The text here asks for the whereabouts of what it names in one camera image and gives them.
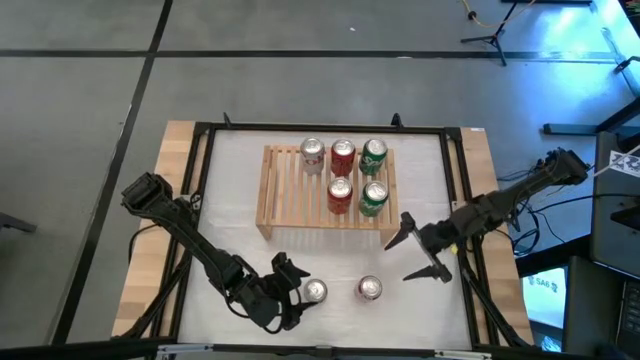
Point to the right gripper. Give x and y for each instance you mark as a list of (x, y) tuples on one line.
[(437, 240)]

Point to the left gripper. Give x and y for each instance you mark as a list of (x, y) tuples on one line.
[(280, 290)]

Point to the silver Diet Coke can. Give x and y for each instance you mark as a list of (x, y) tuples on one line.
[(312, 157), (316, 291)]

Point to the red Star Wars Coca-Cola can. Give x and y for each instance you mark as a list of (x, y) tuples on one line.
[(370, 287)]

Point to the green Sprite can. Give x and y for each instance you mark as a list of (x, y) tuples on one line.
[(373, 159), (375, 199)]

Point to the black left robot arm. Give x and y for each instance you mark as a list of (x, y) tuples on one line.
[(200, 245)]

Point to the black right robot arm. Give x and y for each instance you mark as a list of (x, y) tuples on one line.
[(500, 207)]

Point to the wooden slatted shelf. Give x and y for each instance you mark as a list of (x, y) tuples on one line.
[(285, 190)]

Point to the white table cover sheet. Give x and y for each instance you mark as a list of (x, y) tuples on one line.
[(340, 325)]

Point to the black computer housing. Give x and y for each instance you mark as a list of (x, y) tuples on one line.
[(590, 310)]

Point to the black desk leg bar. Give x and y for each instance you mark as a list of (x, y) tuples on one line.
[(570, 129)]

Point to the black equipment case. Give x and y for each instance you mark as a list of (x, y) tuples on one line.
[(615, 240)]

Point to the black tripod stand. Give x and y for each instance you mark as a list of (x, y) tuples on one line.
[(496, 39)]

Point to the white logo sticker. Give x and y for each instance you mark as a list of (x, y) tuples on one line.
[(627, 164)]

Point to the dark stand foot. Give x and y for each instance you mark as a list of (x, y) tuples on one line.
[(15, 222)]

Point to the black frame clamp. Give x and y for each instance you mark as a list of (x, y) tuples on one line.
[(228, 121), (397, 120)]

